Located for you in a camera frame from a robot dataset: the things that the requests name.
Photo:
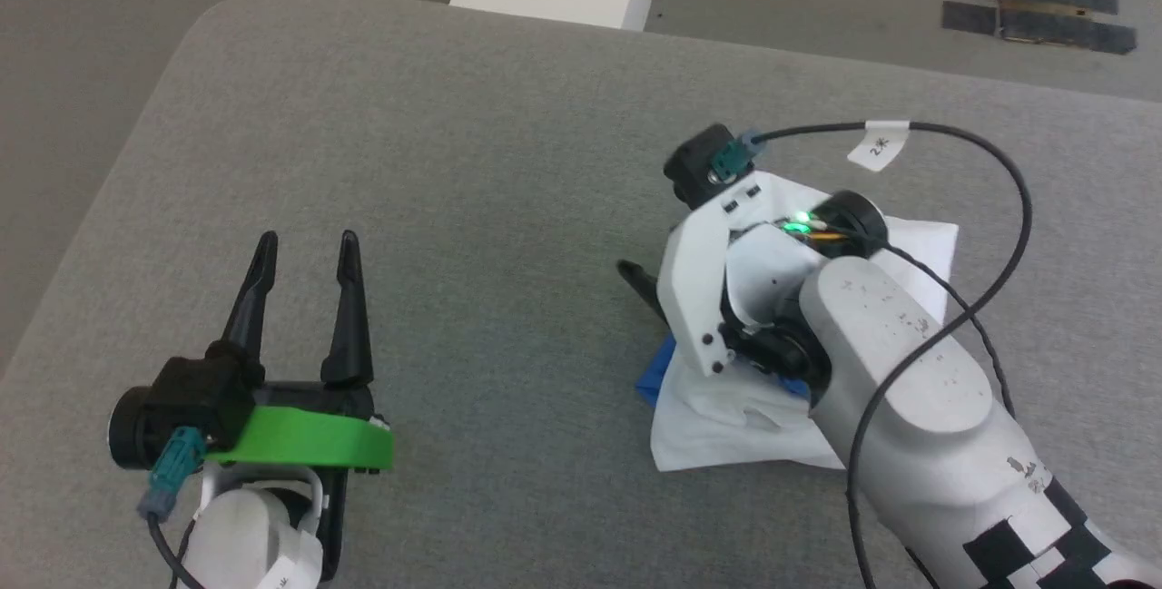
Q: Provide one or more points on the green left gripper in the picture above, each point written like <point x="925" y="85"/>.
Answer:
<point x="309" y="439"/>

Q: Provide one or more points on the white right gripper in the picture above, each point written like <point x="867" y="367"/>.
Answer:
<point x="694" y="289"/>

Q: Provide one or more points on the blue and white t-shirt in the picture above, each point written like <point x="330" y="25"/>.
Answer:
<point x="726" y="430"/>

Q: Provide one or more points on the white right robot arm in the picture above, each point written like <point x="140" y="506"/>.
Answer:
<point x="926" y="389"/>

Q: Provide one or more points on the grey fabric sofa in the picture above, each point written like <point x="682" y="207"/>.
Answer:
<point x="499" y="208"/>

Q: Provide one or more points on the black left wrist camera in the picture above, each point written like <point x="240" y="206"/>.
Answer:
<point x="195" y="398"/>

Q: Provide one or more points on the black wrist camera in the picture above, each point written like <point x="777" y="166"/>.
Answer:
<point x="699" y="162"/>
<point x="195" y="398"/>

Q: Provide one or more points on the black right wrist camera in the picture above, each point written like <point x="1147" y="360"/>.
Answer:
<point x="699" y="162"/>

